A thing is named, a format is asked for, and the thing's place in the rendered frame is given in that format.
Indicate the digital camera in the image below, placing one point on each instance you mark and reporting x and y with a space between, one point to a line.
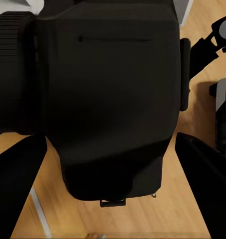
105 80

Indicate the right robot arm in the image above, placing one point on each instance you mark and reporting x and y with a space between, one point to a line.
204 51

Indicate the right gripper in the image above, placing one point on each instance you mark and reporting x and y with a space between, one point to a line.
195 67

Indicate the door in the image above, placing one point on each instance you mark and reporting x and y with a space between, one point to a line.
49 212

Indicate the bookcase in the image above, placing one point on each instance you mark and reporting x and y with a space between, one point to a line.
182 7

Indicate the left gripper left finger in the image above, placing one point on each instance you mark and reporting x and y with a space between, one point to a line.
19 166

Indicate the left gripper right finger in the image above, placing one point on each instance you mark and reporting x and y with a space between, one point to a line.
205 170

